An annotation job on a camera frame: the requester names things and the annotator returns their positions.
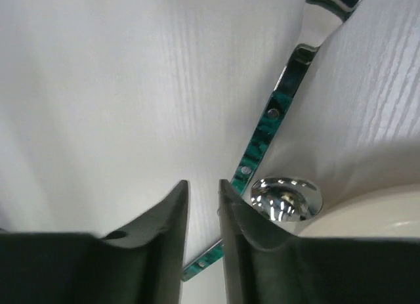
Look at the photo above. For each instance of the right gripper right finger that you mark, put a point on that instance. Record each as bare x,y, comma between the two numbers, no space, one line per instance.
264,263

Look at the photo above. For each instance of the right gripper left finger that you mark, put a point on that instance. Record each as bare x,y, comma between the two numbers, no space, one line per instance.
141,262

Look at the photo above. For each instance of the green handled spoon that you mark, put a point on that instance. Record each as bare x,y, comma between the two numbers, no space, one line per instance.
278,199

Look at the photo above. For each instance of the green handled fork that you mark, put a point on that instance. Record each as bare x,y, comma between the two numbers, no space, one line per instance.
320,19

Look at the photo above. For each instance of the cream round plate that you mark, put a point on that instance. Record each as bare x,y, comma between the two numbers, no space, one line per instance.
386,213

